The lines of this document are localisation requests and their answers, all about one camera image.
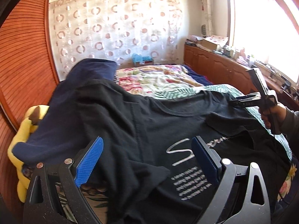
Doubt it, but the cluster of small bottles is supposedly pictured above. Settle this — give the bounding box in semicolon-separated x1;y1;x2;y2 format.
220;44;255;66

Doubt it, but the floral blanket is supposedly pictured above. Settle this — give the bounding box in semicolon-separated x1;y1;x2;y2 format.
115;64;296;201

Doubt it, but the person's right hand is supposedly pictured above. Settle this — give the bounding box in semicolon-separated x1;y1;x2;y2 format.
259;103;287;134

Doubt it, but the black printed T-shirt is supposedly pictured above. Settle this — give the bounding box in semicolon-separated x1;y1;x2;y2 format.
47;79;292;224

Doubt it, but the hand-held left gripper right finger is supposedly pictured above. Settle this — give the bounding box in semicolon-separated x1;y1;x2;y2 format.
191;135;271;224

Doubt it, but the person's right forearm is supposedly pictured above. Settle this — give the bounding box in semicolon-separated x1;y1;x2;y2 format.
279;111;299;150

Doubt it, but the wooden cabinet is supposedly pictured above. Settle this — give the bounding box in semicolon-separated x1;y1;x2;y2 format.
183;44;299;112

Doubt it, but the blue plastic bag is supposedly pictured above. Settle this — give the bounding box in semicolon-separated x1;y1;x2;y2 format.
131;53;153;64

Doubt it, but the wooden slatted wardrobe door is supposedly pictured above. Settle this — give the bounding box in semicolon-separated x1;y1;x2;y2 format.
0;0;61;215

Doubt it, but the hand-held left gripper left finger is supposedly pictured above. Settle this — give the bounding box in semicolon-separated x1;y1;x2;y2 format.
24;136;104;224

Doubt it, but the yellow cloth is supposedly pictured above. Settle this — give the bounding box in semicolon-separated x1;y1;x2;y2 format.
7;105;50;202

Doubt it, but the navy blue cloth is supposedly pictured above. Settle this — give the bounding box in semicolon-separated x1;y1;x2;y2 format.
12;58;117;161

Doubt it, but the circle-patterned sheer curtain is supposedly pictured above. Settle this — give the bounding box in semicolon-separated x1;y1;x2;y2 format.
49;0;185;75

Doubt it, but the bright window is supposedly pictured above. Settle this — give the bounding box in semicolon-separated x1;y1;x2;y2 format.
228;0;299;84

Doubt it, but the cardboard box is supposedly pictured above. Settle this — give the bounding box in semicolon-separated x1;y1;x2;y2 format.
200;35;229;52

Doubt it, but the navy blue blanket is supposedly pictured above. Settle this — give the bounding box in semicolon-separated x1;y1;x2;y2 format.
184;65;214;85

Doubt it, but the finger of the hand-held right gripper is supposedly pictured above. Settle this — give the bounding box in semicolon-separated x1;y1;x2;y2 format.
229;93;262;109

